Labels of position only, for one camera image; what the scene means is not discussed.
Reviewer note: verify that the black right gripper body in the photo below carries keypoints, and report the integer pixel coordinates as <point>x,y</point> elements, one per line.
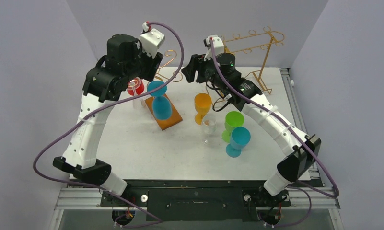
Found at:
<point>194,70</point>

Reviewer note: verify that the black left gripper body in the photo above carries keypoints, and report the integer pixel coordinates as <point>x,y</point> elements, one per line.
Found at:
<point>145,66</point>

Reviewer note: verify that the red plastic goblet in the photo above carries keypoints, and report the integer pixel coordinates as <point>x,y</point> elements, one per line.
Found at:
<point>135,87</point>

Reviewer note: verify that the blue plastic goblet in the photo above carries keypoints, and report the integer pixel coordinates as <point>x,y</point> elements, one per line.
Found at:
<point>161,106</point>
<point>239,139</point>

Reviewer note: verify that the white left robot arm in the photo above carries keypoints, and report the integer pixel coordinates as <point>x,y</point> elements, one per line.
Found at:
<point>127,58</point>

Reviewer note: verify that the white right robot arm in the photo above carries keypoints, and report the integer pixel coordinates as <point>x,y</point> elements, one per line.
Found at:
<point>299,148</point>

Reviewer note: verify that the small clear wine glass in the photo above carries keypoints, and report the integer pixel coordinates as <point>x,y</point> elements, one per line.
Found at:
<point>208,128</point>

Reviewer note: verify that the orange plastic goblet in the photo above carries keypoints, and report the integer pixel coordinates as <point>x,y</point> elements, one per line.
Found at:
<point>202,104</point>

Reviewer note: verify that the green plastic goblet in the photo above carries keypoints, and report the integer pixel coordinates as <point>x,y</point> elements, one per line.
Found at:
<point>233,120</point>

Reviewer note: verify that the blue plastic goblet front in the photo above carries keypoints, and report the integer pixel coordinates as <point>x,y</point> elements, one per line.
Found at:
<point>239,139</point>

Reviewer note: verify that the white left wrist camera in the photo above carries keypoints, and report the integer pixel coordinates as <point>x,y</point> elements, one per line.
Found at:
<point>151,40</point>

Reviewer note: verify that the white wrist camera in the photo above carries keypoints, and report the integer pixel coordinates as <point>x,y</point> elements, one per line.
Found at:
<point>215,44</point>
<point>151,40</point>

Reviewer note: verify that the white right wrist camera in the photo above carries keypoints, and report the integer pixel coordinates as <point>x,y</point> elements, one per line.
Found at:
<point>215,44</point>

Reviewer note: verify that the gold rectangular wire glass rack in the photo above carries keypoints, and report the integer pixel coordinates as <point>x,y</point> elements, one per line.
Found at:
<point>252,48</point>

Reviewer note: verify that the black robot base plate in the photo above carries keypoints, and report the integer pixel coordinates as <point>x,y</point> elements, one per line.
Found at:
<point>190,200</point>

